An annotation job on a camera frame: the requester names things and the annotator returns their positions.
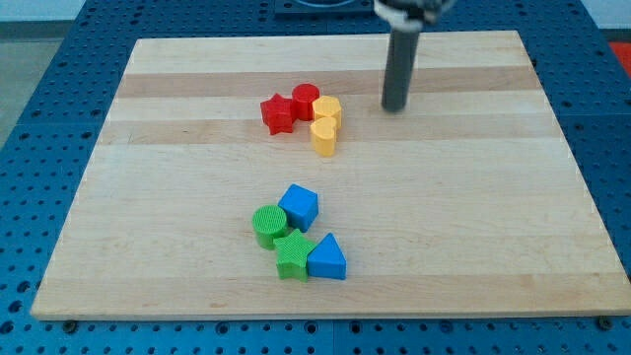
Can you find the blue cube block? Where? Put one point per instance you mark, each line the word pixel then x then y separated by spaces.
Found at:
pixel 300 206

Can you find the green cylinder block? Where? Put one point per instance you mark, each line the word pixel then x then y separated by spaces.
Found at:
pixel 269 223

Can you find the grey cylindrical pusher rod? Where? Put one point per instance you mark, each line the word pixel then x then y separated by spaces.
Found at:
pixel 401 55

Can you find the green star block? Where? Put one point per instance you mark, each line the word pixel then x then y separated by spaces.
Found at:
pixel 292 255

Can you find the red cylinder block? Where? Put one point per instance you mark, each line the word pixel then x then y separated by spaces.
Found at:
pixel 303 97

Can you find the wooden board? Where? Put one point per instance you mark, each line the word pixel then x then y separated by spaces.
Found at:
pixel 468 204

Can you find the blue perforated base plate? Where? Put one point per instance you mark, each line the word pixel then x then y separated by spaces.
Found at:
pixel 45 155

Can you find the robot arm end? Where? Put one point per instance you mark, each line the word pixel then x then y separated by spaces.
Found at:
pixel 411 16

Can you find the red star block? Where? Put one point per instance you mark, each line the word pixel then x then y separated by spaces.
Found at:
pixel 276 114

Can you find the yellow hexagon block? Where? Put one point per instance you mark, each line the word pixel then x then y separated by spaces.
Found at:
pixel 328 106

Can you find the blue triangle block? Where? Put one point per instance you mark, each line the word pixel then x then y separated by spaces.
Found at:
pixel 327 260

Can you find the yellow heart block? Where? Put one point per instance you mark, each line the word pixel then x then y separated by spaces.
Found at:
pixel 323 132

